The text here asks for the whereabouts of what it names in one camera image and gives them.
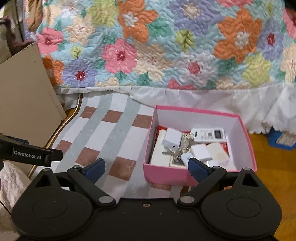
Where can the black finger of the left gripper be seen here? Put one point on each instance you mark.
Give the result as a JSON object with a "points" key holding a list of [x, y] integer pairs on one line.
{"points": [[18, 150]]}

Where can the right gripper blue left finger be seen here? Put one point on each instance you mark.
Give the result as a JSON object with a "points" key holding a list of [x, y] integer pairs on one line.
{"points": [[95, 170]]}

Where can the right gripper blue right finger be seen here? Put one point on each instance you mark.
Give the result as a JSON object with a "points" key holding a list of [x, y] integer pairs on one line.
{"points": [[198, 170]]}

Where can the white adapter block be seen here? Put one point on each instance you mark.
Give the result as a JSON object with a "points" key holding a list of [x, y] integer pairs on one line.
{"points": [[200, 152]]}

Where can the small white charger plug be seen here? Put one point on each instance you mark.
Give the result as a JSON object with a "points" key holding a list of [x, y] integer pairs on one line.
{"points": [[185, 158]]}

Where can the silver keys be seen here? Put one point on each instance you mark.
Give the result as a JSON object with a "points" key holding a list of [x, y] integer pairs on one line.
{"points": [[185, 144]]}

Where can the white TCL remote control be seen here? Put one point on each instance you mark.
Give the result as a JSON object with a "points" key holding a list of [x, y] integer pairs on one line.
{"points": [[208, 135]]}

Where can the white square charger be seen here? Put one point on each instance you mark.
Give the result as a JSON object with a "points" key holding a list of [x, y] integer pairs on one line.
{"points": [[172, 139]]}

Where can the cream remote with red buttons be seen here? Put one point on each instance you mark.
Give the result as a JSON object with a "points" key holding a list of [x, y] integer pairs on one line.
{"points": [[158, 159]]}

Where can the white remote control back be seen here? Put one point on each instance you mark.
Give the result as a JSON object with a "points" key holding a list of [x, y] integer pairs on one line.
{"points": [[218, 154]]}

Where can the pink cardboard box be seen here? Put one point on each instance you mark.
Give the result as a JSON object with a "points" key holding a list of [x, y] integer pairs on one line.
{"points": [[238, 145]]}

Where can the beige cabinet side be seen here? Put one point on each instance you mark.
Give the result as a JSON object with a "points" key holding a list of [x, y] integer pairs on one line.
{"points": [[30, 109]]}

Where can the striped grey brown rug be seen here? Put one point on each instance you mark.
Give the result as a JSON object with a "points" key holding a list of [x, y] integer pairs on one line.
{"points": [[114, 127]]}

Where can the blue package with label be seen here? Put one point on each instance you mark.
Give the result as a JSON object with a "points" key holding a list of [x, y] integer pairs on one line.
{"points": [[281, 140]]}

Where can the floral quilted bedspread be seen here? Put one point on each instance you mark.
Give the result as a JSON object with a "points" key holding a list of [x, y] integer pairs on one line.
{"points": [[188, 45]]}

